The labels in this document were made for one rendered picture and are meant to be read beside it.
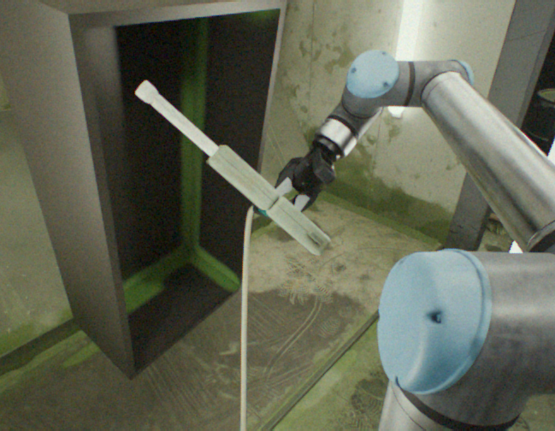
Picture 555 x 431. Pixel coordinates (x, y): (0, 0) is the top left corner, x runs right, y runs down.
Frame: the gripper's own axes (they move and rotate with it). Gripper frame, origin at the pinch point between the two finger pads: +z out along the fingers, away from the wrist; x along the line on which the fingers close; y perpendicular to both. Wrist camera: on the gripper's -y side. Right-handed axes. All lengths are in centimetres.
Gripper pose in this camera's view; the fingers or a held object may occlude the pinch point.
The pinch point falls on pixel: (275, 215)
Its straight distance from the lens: 83.1
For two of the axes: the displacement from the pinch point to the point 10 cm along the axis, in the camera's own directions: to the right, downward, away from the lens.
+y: -3.3, -1.0, 9.4
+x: -7.0, -6.4, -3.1
